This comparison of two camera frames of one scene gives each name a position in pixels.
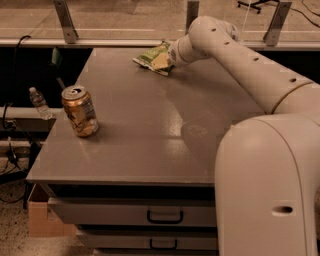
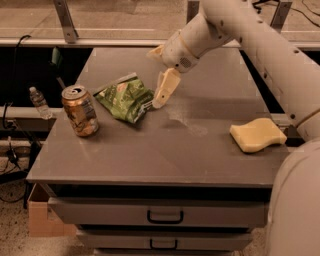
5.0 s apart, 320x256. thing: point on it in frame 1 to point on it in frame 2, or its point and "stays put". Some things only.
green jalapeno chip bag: [146, 58] to [127, 98]
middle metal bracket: [192, 13] stays put
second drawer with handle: [150, 240] stays put
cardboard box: [42, 222] stays put
